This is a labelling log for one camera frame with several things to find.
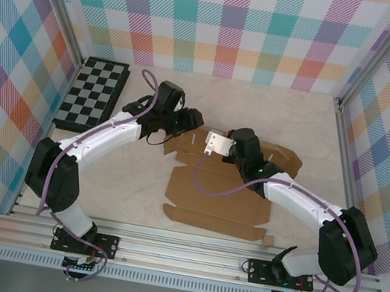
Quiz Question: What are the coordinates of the brown cardboard paper box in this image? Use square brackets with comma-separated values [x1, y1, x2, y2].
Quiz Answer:
[149, 118, 308, 251]

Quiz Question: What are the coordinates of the black and grey chessboard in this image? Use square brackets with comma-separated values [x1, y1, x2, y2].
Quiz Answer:
[49, 51, 133, 142]

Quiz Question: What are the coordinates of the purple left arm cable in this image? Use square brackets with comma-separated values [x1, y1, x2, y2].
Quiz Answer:
[25, 53, 166, 291]

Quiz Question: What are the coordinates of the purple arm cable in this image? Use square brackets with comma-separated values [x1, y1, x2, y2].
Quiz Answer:
[173, 152, 382, 292]
[25, 53, 166, 291]

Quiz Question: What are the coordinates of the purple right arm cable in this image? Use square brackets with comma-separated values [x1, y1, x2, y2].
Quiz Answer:
[173, 152, 382, 292]

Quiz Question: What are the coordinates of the aluminium side rail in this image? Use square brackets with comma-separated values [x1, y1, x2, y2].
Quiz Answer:
[8, 121, 56, 220]
[318, 98, 377, 215]

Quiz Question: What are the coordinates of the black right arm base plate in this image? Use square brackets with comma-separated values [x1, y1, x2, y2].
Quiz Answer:
[246, 257, 318, 292]

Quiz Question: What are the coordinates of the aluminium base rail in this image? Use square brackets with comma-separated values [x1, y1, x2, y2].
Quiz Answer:
[0, 199, 390, 292]

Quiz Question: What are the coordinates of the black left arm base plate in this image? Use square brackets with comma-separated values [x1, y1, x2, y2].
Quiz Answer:
[50, 225, 122, 262]

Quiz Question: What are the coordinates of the aluminium frame post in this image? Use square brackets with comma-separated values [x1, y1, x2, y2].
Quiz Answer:
[6, 0, 96, 70]
[333, 0, 390, 117]

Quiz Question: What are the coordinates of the slotted grey cable duct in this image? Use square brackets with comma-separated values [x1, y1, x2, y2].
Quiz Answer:
[0, 247, 257, 292]

